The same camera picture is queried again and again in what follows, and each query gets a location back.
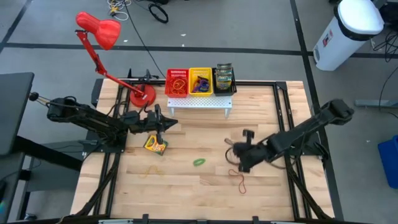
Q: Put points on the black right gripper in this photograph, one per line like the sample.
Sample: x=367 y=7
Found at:
x=252 y=152

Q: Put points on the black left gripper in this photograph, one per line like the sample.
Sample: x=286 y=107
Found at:
x=155 y=123

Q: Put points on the red plastic basket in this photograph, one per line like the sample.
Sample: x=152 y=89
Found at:
x=180 y=96

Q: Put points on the long red rubber band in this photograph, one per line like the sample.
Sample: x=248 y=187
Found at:
x=182 y=80
x=242 y=186
x=177 y=92
x=170 y=81
x=185 y=87

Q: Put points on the orange rubber band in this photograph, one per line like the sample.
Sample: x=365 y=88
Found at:
x=174 y=84

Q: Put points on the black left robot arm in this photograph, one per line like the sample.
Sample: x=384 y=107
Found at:
x=93 y=119

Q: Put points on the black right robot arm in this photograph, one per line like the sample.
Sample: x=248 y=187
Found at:
x=304 y=130

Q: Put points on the red desk lamp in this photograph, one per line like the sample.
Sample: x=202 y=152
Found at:
x=143 y=96

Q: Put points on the white perforated riser shelf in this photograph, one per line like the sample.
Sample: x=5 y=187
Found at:
x=199 y=102

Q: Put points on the yellow plastic basket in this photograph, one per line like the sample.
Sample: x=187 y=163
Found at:
x=191 y=93

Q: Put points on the yellow rubber band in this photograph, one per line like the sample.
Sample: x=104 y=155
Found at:
x=152 y=168

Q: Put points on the black plastic basket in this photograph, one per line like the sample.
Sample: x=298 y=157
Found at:
x=224 y=92

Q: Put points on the white trash can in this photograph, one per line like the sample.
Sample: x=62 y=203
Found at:
x=345 y=40

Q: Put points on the black side table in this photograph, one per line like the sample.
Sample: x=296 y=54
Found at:
x=15 y=109

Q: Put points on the blue storage bin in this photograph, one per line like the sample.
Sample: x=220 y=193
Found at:
x=390 y=161

